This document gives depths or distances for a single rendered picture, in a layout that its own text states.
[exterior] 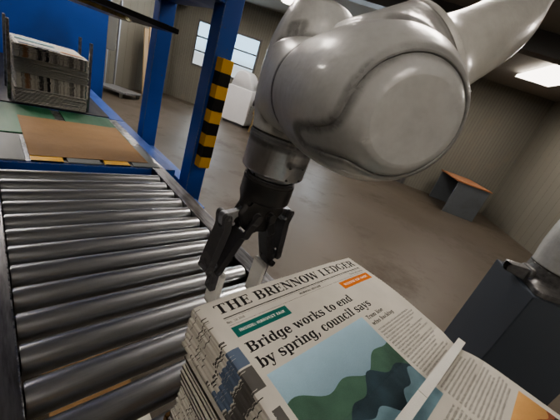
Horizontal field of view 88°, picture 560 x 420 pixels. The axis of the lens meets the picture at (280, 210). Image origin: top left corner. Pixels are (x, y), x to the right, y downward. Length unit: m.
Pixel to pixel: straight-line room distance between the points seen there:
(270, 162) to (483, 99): 8.49
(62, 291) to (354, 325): 0.52
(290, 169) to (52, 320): 0.46
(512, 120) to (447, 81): 8.84
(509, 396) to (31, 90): 1.94
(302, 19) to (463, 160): 8.49
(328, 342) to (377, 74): 0.25
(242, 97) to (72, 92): 6.35
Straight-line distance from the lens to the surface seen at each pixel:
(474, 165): 8.88
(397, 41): 0.19
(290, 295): 0.36
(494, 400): 0.43
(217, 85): 1.27
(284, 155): 0.37
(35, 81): 1.90
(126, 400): 0.53
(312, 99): 0.20
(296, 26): 0.36
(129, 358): 0.57
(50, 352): 0.59
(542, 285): 0.98
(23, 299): 0.68
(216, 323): 0.31
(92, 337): 0.60
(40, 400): 0.55
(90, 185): 1.08
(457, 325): 1.14
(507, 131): 9.00
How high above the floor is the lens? 1.25
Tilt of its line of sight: 22 degrees down
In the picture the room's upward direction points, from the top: 20 degrees clockwise
